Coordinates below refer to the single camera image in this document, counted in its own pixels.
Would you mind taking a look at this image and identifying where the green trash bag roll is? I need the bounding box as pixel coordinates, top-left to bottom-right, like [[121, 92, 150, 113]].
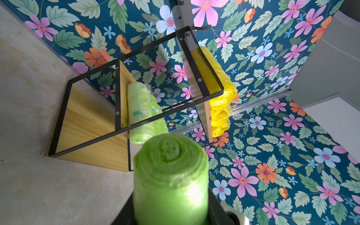
[[150, 95, 169, 136], [133, 134, 209, 225], [127, 82, 155, 145]]

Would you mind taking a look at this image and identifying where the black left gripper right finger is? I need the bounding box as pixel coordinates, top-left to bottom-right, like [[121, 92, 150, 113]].
[[207, 189, 235, 225]]

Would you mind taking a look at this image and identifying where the yellow trash bag roll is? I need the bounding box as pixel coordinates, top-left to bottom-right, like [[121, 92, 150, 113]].
[[192, 46, 239, 110], [212, 123, 230, 137], [211, 105, 232, 127]]

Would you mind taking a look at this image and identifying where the wooden shelf with black frame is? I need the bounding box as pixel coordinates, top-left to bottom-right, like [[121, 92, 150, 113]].
[[48, 26, 223, 172]]

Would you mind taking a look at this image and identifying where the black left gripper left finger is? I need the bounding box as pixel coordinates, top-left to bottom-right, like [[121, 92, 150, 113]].
[[111, 193, 135, 225]]

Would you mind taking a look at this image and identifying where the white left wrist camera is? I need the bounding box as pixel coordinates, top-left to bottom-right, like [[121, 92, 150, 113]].
[[220, 202, 251, 225]]

